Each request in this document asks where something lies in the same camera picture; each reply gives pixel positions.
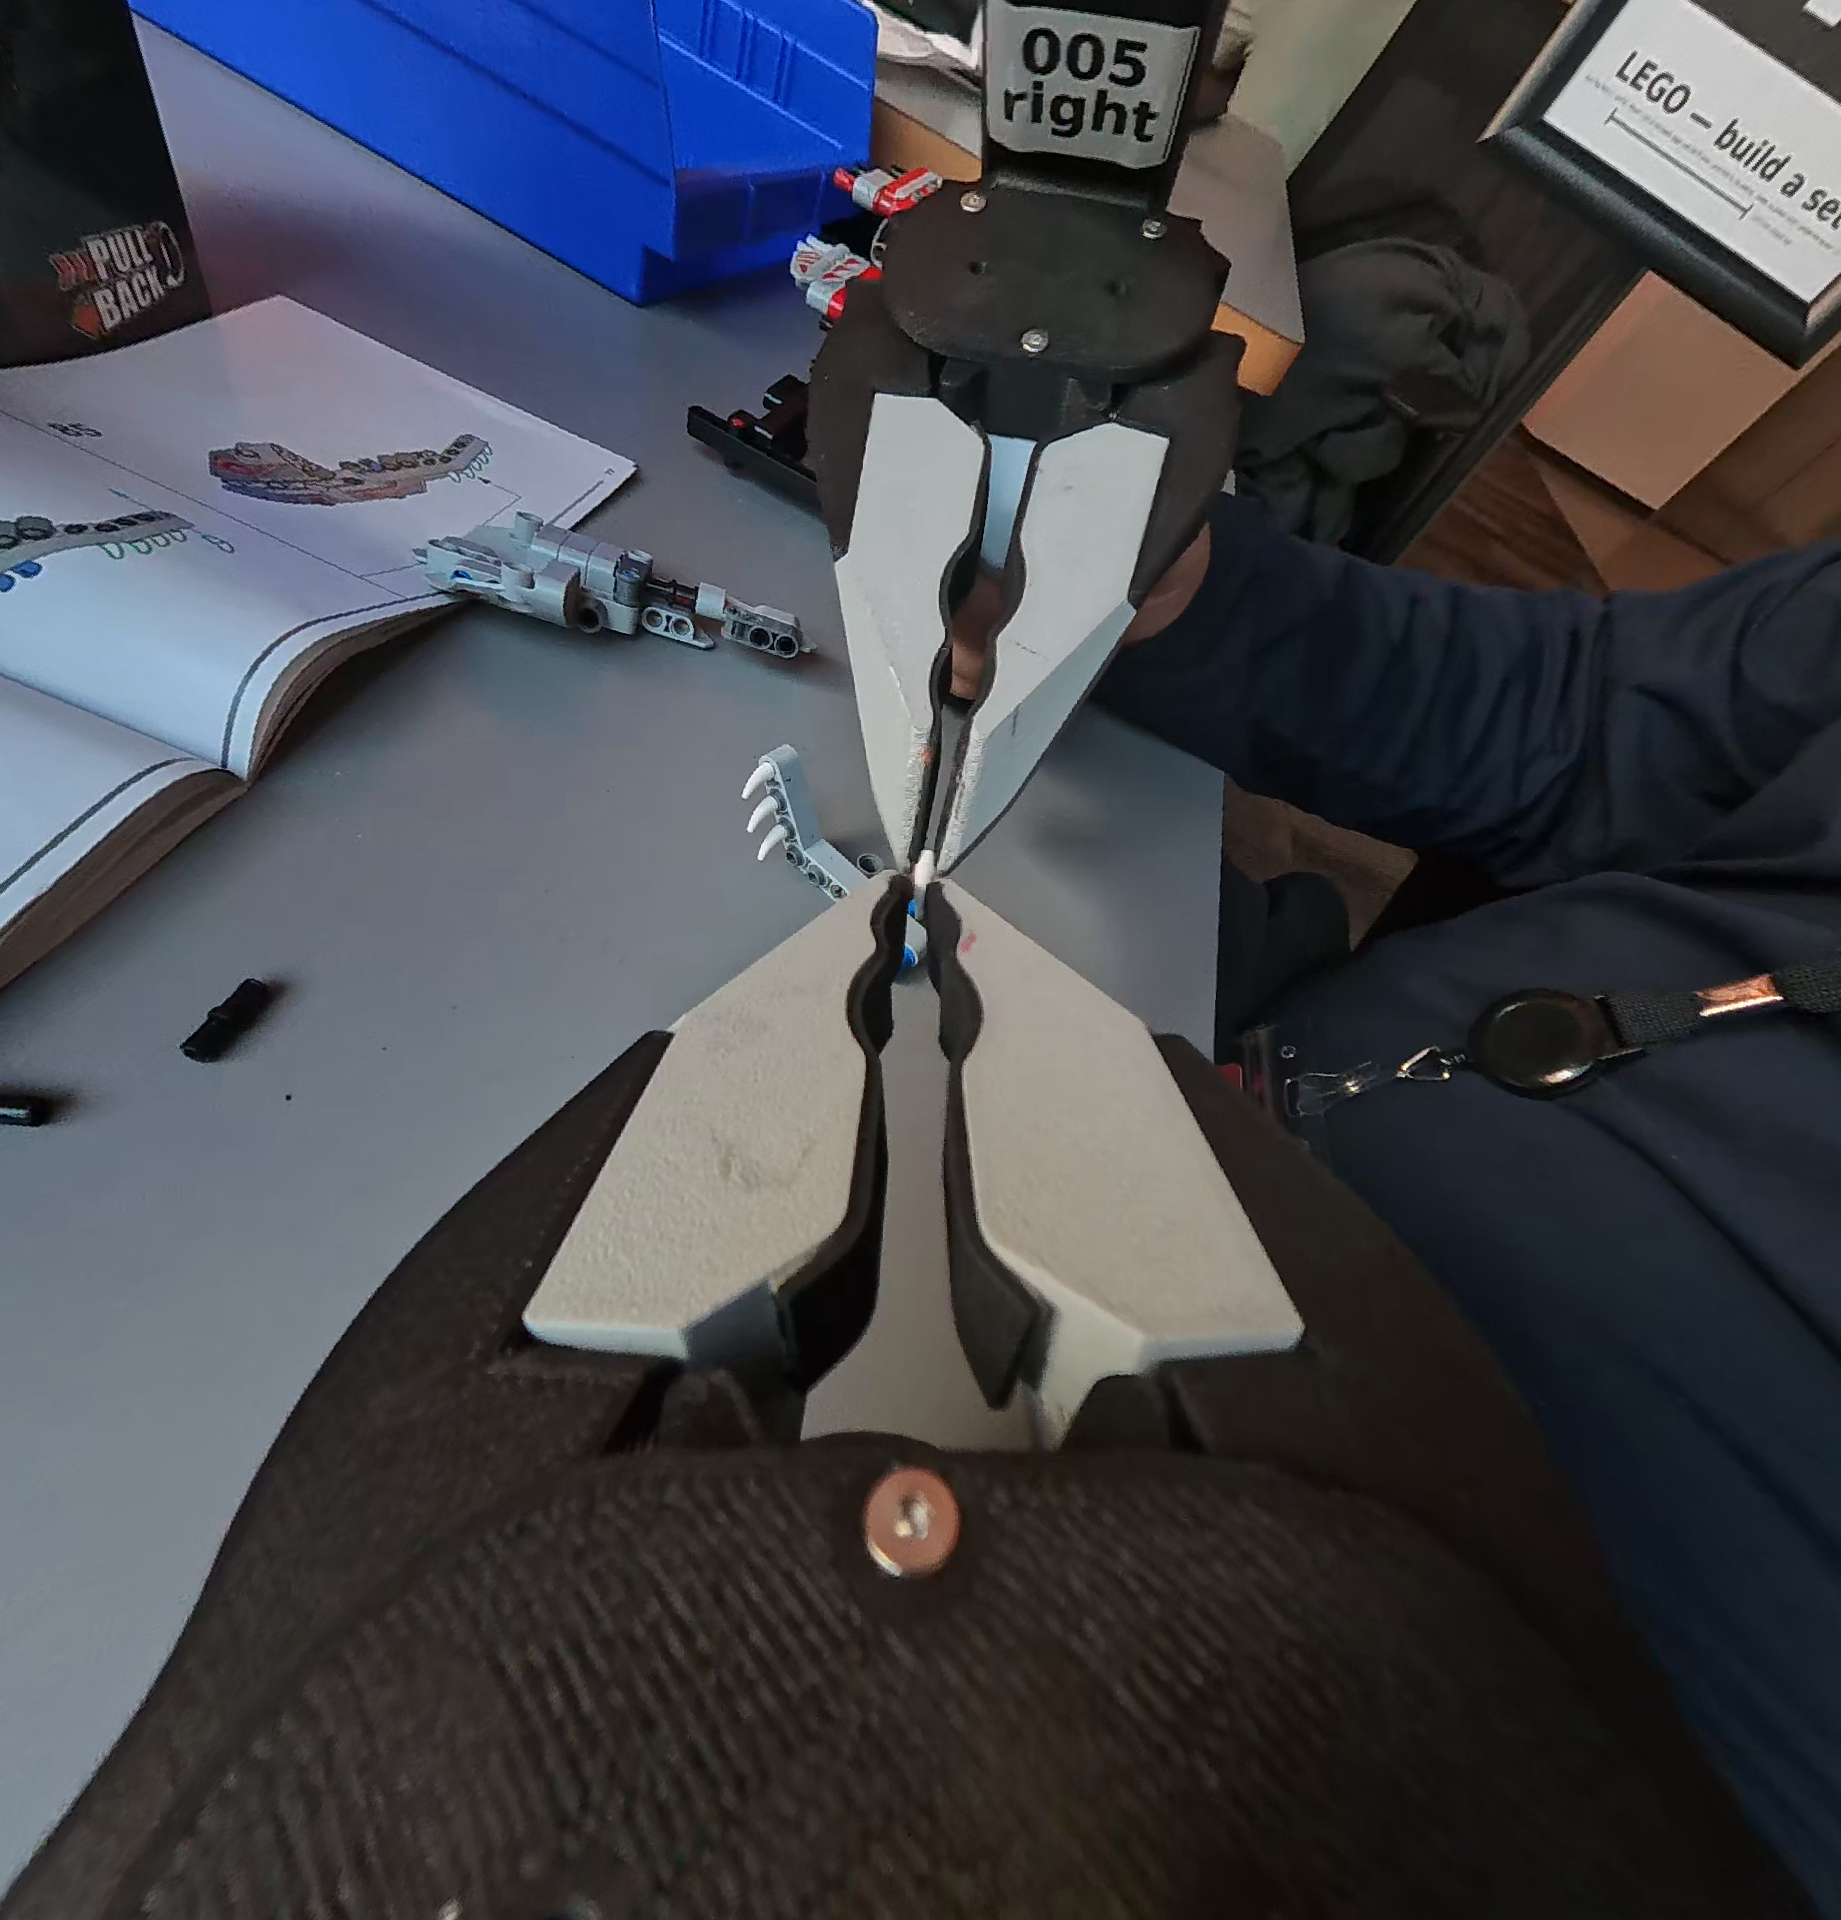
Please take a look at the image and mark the grey lego jaw white teeth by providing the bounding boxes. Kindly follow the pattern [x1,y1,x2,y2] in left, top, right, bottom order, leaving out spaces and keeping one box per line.
[741,743,928,983]

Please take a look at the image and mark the cardboard box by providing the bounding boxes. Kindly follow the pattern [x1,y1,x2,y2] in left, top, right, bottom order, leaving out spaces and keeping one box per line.
[1521,266,1841,516]

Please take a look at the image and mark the black lanyard strap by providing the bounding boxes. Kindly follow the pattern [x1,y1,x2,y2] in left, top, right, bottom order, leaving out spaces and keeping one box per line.
[1603,931,1841,1051]

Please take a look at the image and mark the dark cloth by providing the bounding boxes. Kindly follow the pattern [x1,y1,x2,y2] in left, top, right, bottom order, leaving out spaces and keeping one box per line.
[1234,236,1533,552]

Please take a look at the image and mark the blue plastic bin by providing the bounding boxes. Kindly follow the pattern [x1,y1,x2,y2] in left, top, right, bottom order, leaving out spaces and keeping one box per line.
[129,0,881,311]

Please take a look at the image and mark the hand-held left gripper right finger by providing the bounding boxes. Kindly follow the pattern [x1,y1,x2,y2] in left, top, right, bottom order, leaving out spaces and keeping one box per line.
[921,880,1308,1445]

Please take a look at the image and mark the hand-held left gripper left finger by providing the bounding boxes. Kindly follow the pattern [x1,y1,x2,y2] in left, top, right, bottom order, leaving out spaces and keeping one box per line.
[526,875,901,1392]

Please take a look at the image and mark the open lego instruction booklet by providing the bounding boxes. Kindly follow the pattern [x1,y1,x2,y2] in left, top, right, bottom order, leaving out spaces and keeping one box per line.
[0,291,641,1025]

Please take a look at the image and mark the black lego box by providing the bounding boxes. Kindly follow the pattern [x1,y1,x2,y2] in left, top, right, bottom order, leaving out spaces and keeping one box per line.
[0,0,215,372]

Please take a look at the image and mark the person's right hand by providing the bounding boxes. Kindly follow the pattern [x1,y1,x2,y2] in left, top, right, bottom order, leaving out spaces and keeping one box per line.
[1120,522,1217,649]

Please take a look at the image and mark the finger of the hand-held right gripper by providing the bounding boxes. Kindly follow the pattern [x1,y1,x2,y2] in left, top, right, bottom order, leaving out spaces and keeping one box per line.
[837,390,994,853]
[926,438,1173,875]

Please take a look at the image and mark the grey lego assembly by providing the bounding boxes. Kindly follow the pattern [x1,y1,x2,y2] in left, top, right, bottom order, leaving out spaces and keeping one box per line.
[419,510,820,662]

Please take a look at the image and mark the person's navy clothed torso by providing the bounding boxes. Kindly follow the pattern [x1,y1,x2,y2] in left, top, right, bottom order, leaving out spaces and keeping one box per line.
[1217,862,1841,1920]

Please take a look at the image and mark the black red lego piece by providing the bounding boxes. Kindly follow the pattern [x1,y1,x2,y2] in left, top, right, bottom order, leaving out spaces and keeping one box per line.
[687,374,829,499]

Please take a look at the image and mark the black framed sign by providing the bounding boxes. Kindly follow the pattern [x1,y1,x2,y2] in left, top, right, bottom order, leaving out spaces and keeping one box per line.
[1479,0,1841,372]

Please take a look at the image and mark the black badge reel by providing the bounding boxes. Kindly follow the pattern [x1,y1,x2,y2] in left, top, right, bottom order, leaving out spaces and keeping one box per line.
[1468,987,1616,1105]

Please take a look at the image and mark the person's right forearm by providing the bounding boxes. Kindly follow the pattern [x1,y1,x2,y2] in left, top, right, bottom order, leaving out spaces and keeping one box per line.
[1101,494,1841,917]

